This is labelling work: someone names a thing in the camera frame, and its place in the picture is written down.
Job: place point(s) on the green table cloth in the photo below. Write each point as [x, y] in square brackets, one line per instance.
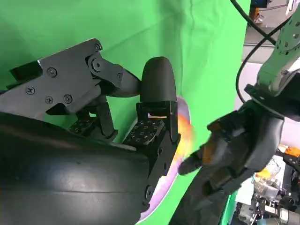
[199, 58]

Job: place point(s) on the orange white toy bread roll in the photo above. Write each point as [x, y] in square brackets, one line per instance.
[187, 131]

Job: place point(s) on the workshop bench equipment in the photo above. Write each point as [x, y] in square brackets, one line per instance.
[269, 201]

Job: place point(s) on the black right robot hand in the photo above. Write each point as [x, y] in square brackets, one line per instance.
[58, 175]

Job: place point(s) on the lilac plate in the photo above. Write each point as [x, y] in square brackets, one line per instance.
[185, 107]

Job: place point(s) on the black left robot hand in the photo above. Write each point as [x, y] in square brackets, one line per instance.
[257, 140]

